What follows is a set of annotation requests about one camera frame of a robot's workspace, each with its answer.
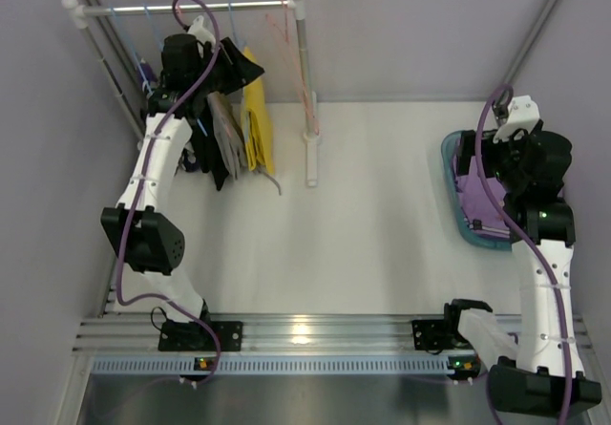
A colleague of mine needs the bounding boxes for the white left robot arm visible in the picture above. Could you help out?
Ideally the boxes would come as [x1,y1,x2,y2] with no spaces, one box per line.
[101,32,264,335]

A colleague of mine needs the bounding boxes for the purple trousers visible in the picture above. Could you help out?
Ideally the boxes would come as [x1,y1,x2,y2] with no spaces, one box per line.
[451,138,515,243]

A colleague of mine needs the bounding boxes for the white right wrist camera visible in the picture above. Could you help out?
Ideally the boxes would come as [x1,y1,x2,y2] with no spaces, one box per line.
[493,96,541,143]

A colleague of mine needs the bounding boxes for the black garment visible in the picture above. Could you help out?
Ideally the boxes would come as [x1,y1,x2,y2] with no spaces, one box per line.
[191,107,229,191]

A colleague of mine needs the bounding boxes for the yellow garment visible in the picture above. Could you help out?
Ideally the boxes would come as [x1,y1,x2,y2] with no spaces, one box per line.
[241,76,275,175]

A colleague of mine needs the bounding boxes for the teal transparent plastic basin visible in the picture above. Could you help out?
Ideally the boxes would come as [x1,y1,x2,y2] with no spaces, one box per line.
[440,129,515,253]

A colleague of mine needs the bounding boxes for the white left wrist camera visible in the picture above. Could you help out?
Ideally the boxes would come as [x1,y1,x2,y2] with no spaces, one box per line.
[187,15,217,46]

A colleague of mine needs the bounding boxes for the grey beige garment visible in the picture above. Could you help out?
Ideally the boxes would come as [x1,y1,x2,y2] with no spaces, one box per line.
[206,92,248,180]

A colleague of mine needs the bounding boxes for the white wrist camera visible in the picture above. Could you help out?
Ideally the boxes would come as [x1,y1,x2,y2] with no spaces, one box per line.
[187,15,217,46]
[493,96,541,143]

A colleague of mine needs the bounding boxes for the white clothes rack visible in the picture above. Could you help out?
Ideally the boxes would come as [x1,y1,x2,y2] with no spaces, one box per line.
[61,0,321,188]

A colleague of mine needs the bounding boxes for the purple white patterned garment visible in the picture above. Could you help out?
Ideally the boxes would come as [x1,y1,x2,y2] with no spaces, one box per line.
[137,57,159,99]

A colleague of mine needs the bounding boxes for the aluminium mounting rail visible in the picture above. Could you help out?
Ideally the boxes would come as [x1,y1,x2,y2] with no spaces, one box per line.
[72,313,480,377]

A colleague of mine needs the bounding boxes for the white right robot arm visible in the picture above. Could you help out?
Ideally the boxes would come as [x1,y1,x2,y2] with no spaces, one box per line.
[451,122,602,424]

